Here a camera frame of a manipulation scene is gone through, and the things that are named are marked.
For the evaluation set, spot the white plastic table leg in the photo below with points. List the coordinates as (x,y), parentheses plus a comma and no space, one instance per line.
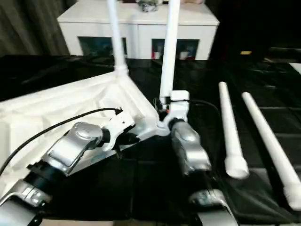
(265,131)
(229,122)
(117,35)
(169,47)

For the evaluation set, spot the white plastic table top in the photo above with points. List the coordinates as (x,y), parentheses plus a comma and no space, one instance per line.
(58,106)

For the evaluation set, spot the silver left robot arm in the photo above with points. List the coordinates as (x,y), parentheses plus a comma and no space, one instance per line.
(70,146)

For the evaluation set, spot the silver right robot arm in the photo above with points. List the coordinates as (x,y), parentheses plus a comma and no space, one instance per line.
(188,146)

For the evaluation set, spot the black table mat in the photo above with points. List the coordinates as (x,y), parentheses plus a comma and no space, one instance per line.
(152,193)

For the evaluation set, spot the small yellow label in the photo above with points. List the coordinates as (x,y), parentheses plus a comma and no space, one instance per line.
(246,52)

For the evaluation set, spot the black white spotted toy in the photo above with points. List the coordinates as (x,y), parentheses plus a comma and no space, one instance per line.
(149,5)

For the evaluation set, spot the white cabinet with glass doors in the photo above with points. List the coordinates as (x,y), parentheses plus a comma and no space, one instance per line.
(94,28)

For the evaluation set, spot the black cabinet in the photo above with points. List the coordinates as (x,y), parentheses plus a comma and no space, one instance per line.
(258,23)

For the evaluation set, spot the white flat board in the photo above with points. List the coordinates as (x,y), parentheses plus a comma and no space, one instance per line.
(296,67)

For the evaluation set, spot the grey curtain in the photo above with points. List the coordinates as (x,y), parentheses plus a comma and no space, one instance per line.
(30,26)

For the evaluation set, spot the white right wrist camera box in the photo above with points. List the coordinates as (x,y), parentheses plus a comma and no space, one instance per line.
(179,106)

